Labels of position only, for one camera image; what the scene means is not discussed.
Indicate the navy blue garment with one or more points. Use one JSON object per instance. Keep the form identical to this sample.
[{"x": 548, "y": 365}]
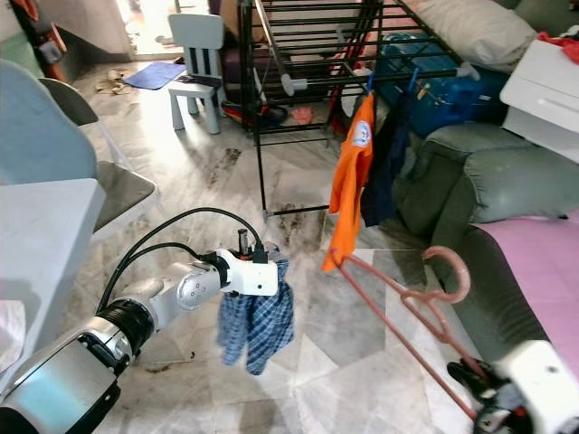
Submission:
[{"x": 384, "y": 172}]

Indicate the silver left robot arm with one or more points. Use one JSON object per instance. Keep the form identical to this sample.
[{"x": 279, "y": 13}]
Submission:
[{"x": 81, "y": 380}]

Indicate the blue plaid shorts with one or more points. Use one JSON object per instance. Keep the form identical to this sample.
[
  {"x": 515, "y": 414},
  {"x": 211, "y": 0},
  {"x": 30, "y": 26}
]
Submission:
[{"x": 258, "y": 325}]

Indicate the black metal drying rack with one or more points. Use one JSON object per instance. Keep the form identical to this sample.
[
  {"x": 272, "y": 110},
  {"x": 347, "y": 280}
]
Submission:
[{"x": 261, "y": 172}]

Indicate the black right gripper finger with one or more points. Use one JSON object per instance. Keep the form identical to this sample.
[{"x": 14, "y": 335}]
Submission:
[{"x": 463, "y": 371}]

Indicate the blue plastic hanger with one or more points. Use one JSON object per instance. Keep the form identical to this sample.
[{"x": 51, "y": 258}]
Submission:
[
  {"x": 414, "y": 81},
  {"x": 369, "y": 83}
]

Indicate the orange shirt with round badge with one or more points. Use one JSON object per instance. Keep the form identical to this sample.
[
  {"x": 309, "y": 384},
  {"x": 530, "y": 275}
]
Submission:
[{"x": 348, "y": 181}]

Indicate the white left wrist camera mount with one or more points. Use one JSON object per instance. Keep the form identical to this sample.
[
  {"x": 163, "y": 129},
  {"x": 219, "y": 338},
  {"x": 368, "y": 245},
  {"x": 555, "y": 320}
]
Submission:
[{"x": 251, "y": 276}]

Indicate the dark green sofa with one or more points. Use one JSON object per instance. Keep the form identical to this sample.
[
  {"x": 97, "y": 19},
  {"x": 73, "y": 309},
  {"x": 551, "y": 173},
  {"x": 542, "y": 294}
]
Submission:
[{"x": 488, "y": 172}]

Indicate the purple sofa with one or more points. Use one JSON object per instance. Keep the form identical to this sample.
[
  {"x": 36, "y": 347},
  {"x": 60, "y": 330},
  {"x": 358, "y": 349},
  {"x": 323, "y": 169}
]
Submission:
[{"x": 233, "y": 68}]

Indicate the beige pillow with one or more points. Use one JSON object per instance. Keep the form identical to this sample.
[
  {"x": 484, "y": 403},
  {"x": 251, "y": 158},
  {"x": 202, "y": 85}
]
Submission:
[{"x": 475, "y": 32}]

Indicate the white cabinet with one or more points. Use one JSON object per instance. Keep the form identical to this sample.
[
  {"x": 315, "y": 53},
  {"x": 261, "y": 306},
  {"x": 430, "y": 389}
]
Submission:
[{"x": 543, "y": 99}]

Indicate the blue floor mat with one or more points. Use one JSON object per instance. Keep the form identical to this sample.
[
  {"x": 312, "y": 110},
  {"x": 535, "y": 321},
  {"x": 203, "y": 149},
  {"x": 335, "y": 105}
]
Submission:
[{"x": 154, "y": 75}]

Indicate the red cloth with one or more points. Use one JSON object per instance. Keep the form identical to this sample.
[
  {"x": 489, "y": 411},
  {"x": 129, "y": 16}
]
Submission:
[{"x": 559, "y": 45}]

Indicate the white folding table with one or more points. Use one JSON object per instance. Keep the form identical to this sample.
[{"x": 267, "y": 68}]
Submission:
[{"x": 45, "y": 244}]

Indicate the large blue bag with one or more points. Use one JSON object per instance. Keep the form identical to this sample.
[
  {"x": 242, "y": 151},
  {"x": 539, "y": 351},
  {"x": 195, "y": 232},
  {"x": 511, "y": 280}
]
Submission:
[{"x": 452, "y": 95}]

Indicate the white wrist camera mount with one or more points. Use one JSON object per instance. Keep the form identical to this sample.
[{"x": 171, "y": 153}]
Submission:
[
  {"x": 543, "y": 389},
  {"x": 251, "y": 276}
]

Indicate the pink slipper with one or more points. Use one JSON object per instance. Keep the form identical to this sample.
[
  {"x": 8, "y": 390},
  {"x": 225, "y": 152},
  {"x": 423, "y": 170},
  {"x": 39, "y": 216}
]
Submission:
[{"x": 301, "y": 116}]

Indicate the pink plastic hanger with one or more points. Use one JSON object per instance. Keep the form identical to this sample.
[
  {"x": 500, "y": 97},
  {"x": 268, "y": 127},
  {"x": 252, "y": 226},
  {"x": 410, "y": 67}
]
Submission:
[{"x": 464, "y": 276}]

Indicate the grey folding chair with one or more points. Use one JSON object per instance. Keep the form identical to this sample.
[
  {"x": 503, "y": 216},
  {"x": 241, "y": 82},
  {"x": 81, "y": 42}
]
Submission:
[{"x": 122, "y": 185}]

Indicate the white child chair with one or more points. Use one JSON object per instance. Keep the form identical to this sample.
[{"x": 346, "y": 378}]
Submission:
[{"x": 196, "y": 36}]

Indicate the beige slippers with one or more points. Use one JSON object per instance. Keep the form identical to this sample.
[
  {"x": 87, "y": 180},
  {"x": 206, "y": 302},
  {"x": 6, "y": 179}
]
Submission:
[{"x": 113, "y": 83}]

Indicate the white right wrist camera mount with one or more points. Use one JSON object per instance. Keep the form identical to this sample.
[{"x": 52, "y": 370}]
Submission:
[{"x": 543, "y": 389}]

